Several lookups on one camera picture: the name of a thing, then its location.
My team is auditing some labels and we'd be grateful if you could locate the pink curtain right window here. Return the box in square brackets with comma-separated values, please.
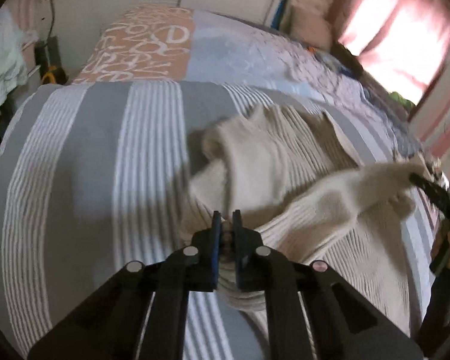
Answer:
[338, 0, 450, 104]

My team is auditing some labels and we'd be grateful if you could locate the black cable on wall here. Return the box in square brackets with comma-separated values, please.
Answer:
[43, 0, 59, 43]

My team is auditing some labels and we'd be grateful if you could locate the pale crumpled duvet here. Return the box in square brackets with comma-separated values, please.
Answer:
[0, 6, 37, 107]

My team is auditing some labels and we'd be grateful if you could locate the beige ribbed knit sweater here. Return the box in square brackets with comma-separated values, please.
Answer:
[179, 106, 424, 333]

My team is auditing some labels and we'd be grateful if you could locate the wooden shelf unit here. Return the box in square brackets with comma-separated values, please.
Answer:
[279, 0, 352, 51]

